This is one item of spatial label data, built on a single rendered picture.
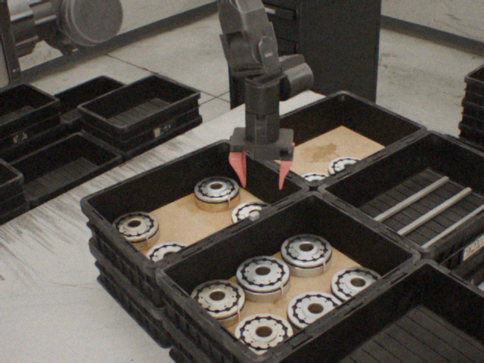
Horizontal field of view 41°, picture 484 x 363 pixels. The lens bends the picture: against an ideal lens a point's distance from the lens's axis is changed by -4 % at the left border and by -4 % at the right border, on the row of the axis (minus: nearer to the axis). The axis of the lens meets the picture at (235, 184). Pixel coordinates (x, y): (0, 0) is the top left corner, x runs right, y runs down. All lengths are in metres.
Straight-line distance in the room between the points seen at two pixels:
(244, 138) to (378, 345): 0.43
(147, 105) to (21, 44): 2.01
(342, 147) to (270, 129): 0.68
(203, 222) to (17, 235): 0.54
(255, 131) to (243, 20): 0.19
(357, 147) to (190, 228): 0.53
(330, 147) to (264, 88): 0.72
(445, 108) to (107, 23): 3.20
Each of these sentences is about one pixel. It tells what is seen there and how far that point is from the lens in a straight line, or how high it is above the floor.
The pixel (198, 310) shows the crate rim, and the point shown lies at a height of 0.93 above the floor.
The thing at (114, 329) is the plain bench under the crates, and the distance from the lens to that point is 1.46.
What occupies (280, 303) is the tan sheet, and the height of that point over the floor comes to 0.83.
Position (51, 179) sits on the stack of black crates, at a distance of 2.63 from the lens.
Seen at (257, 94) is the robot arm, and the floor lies 1.25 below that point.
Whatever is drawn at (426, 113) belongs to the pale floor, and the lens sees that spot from 3.85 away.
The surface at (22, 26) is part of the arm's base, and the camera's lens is 0.84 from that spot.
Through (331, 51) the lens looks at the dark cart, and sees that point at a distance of 3.02.
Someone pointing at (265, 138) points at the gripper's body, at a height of 1.17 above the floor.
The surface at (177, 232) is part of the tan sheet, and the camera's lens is 1.47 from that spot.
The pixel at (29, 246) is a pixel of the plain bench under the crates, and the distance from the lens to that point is 1.74.
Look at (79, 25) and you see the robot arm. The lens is 0.86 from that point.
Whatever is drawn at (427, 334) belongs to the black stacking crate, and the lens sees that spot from 1.25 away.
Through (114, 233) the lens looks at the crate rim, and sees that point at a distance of 1.33.
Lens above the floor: 1.71
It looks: 33 degrees down
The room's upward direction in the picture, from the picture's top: 3 degrees counter-clockwise
